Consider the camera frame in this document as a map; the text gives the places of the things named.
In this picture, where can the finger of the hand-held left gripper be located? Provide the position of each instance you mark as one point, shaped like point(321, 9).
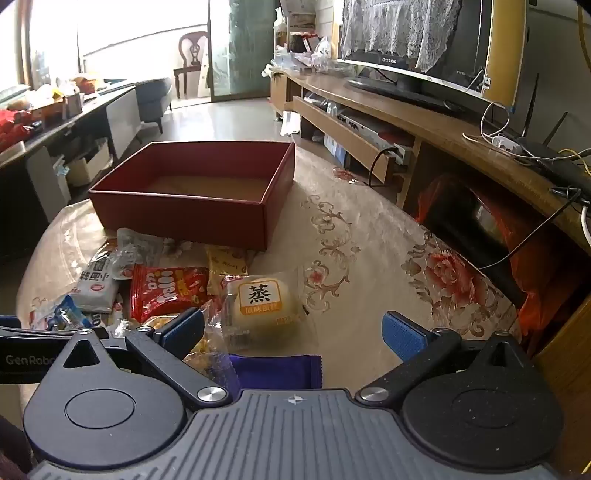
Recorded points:
point(9, 322)
point(37, 334)

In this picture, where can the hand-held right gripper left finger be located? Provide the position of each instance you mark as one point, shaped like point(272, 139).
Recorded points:
point(182, 330)

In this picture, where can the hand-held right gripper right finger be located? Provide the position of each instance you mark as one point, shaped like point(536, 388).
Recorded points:
point(406, 337)

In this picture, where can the clear bag of fried snacks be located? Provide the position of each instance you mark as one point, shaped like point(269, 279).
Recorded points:
point(210, 355)

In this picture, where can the white red snack packet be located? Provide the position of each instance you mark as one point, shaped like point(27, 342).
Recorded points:
point(99, 286)

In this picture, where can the red cardboard box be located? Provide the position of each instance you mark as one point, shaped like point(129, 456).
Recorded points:
point(184, 217)

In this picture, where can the yellow cracker packet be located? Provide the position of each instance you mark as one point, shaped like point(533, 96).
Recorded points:
point(226, 263)

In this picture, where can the steamed cake packet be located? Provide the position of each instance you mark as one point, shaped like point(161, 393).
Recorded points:
point(263, 304)

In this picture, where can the clear plastic snack packet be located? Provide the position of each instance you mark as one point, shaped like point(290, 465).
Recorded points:
point(138, 249)

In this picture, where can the dark long desk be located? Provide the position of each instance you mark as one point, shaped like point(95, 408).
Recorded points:
point(27, 198)

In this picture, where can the orange-red plastic bag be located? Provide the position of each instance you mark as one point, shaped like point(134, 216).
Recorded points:
point(443, 198)

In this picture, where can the white storage box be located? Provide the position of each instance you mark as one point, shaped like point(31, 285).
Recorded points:
point(90, 164)

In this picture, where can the red plastic bag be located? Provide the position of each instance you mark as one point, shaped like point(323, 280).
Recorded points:
point(18, 127)

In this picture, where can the blue box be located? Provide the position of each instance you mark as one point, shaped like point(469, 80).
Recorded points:
point(334, 150)

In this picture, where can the silver set-top box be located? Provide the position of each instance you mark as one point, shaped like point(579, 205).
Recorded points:
point(364, 127)

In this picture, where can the white power strip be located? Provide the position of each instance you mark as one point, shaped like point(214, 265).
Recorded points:
point(505, 144)

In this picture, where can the small cardboard box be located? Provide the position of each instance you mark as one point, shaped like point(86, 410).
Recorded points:
point(74, 105)

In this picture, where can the black router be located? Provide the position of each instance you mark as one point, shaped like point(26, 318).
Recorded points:
point(554, 161)

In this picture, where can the wooden television cabinet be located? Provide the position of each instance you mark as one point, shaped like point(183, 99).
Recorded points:
point(415, 106)

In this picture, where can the grey-blue sofa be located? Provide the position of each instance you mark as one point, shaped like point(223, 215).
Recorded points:
point(152, 97)

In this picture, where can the wooden chair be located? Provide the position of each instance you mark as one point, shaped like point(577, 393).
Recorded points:
point(191, 50)

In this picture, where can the glass sliding door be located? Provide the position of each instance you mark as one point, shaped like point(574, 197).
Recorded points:
point(240, 46)

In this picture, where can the black television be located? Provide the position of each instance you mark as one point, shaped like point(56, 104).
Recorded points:
point(466, 46)

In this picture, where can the yellow curved panel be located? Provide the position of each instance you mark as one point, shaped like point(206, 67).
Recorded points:
point(503, 55)

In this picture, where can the white plastic bag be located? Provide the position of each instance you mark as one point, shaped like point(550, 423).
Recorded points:
point(323, 48)

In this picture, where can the white lace cloth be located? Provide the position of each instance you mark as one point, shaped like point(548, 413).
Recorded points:
point(392, 27)

